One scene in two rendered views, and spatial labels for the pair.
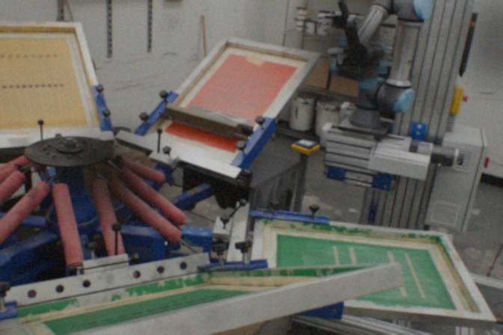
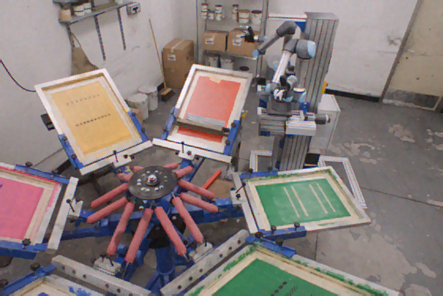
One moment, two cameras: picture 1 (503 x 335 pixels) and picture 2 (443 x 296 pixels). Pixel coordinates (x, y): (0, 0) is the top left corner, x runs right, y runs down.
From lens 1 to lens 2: 0.87 m
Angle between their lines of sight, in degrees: 17
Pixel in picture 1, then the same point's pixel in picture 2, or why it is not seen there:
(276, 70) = (229, 85)
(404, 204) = (297, 139)
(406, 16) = (304, 57)
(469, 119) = not seen: hidden behind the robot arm
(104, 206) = (184, 213)
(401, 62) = (301, 79)
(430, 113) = (310, 96)
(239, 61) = (206, 81)
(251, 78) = (217, 92)
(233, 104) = (211, 111)
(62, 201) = (164, 218)
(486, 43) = not seen: hidden behind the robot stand
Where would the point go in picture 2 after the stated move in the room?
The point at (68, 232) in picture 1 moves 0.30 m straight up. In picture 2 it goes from (173, 235) to (169, 199)
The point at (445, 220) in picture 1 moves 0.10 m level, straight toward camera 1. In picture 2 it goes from (319, 146) to (319, 151)
